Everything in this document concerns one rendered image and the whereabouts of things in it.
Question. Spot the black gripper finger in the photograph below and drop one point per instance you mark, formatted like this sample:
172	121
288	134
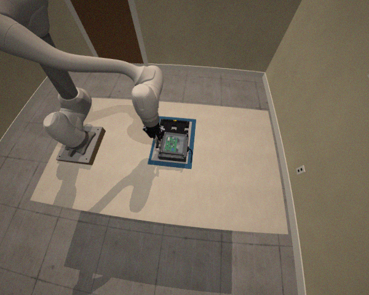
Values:
159	137
150	133

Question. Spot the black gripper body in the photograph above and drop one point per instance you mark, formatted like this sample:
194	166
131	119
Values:
157	127

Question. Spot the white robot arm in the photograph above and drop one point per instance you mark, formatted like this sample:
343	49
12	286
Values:
24	33

